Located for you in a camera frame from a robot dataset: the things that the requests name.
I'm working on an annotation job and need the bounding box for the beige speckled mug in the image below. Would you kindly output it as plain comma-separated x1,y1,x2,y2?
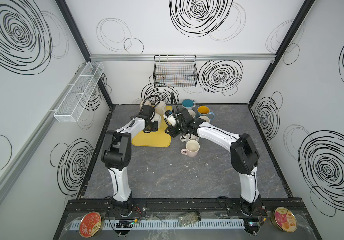
180,134,200,142

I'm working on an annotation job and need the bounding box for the blue butterfly mug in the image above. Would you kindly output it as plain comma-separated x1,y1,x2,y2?
197,106,215,121

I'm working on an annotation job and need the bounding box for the pink mug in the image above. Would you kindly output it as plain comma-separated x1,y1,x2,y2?
181,140,200,158

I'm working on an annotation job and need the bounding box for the yellow plastic tray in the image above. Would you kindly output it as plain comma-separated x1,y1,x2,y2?
132,116,172,148

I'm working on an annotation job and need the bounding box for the cream mug with handle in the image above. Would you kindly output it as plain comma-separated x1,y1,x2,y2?
152,113,162,129

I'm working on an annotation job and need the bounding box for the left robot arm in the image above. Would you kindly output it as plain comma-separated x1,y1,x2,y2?
101,105,160,216

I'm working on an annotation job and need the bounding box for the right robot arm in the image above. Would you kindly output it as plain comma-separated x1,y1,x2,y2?
164,109,262,216

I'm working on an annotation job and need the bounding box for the beige mug back left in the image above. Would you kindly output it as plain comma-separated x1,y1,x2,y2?
140,100,152,111

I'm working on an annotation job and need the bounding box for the teal lidded white mug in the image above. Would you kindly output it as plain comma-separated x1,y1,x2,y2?
182,99,196,110

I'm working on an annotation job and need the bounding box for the clear plastic packet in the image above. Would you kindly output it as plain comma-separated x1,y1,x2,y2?
178,211,202,226

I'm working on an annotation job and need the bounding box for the red round tin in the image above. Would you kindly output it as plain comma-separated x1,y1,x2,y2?
79,212,104,238

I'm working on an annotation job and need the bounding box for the pink orange round tin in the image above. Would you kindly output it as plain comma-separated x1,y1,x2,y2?
271,207,298,233

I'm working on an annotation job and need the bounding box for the black corrugated cable left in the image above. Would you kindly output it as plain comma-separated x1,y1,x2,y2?
141,94,162,112

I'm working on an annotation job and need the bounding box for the black corrugated cable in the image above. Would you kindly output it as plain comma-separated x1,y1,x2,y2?
141,94,162,112
170,91,181,121

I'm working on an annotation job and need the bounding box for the black corrugated cable right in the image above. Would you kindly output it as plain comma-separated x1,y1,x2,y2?
170,91,181,121

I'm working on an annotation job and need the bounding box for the black wire wall basket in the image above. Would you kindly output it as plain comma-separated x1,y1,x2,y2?
153,55,199,88

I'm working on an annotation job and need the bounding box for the white wire wall shelf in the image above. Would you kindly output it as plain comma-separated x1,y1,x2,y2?
53,62,105,123

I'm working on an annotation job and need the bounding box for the white slotted cable duct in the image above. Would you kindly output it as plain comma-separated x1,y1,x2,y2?
69,218,246,231

